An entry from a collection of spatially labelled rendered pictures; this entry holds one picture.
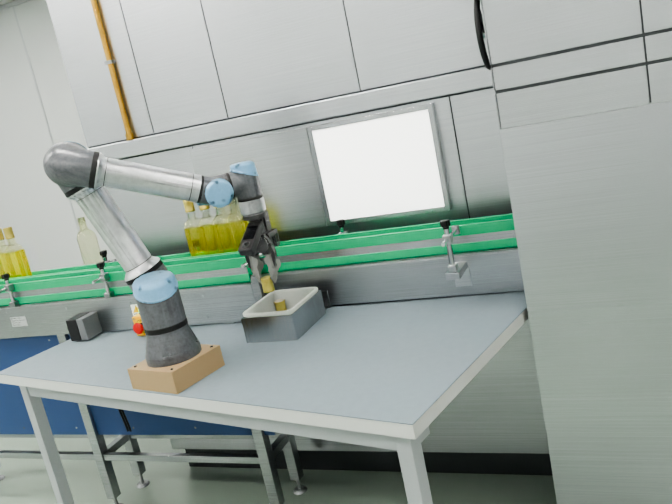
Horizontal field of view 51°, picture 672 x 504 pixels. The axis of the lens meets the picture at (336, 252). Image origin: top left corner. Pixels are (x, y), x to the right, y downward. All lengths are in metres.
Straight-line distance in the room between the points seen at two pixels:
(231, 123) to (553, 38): 1.17
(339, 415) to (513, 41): 0.98
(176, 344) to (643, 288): 1.20
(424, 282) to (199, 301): 0.76
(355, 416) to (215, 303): 0.97
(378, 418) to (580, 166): 0.80
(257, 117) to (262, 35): 0.27
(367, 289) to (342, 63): 0.73
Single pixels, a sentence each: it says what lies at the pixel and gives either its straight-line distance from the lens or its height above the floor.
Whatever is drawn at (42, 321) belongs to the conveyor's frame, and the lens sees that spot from 2.89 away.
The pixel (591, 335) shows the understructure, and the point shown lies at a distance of 1.98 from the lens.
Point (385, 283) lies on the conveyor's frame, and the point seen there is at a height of 0.81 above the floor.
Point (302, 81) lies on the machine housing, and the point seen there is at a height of 1.47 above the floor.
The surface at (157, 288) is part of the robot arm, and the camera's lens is 1.92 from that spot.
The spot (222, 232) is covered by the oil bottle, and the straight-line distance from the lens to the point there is 2.45.
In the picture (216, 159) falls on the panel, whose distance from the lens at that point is 2.57.
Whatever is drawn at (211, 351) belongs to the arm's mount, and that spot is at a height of 0.81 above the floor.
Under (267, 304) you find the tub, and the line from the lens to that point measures 2.25.
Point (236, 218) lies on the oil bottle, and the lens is 2.40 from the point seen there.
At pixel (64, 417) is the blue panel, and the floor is 0.41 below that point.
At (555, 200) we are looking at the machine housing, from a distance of 1.88.
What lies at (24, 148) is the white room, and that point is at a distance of 7.36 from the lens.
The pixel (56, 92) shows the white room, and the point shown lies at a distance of 6.98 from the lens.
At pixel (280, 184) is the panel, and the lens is 2.47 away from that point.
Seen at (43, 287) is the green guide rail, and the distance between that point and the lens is 2.85.
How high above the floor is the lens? 1.42
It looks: 13 degrees down
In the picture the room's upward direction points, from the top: 12 degrees counter-clockwise
